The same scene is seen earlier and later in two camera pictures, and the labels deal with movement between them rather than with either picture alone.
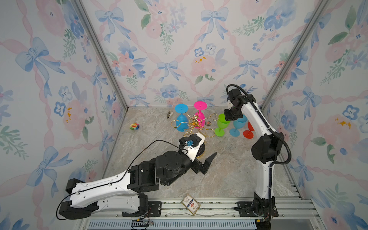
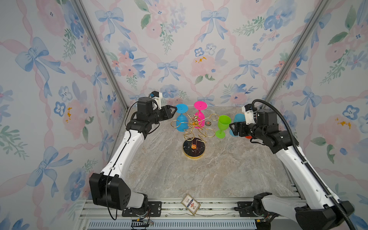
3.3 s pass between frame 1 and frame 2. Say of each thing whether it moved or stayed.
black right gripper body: moved
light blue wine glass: stayed
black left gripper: moved
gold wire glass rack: stayed
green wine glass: stayed
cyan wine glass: stayed
